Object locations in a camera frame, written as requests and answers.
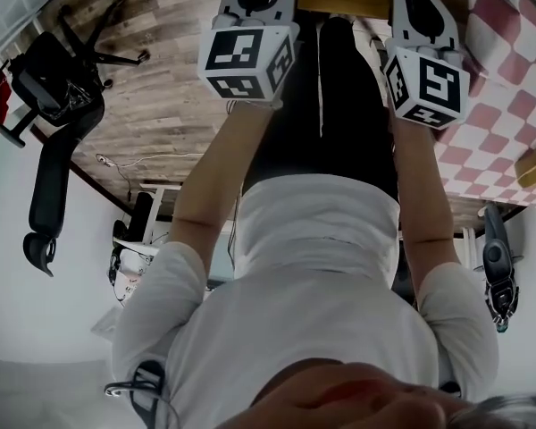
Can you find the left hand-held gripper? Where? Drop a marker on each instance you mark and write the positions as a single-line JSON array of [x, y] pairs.
[[232, 56]]

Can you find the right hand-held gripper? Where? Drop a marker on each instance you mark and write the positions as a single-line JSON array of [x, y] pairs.
[[438, 87]]

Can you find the person's left forearm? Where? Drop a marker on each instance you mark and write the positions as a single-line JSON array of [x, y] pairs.
[[214, 172]]

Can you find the person's right forearm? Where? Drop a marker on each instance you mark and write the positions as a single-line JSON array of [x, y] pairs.
[[422, 186]]

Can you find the person's black trousers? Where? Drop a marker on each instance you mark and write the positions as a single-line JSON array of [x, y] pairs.
[[348, 105]]

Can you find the table with checkered tablecloth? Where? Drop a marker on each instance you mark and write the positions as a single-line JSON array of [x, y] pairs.
[[496, 119]]

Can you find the black office chair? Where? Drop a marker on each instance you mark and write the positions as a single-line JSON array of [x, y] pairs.
[[58, 87]]

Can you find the person's white shirt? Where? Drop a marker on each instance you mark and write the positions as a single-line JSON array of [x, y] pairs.
[[304, 284]]

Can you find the person's face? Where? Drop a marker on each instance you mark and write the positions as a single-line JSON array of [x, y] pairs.
[[362, 400]]

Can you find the white desk frame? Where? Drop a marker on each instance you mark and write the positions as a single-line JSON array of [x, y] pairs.
[[157, 208]]

